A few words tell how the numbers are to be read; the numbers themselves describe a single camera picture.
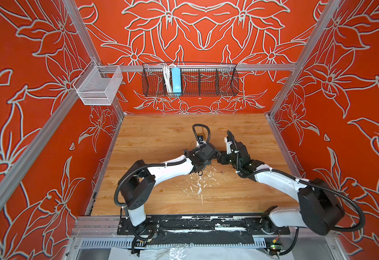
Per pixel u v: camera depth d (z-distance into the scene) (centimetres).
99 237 71
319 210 42
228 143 79
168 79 90
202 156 65
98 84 95
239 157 65
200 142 76
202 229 73
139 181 48
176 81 90
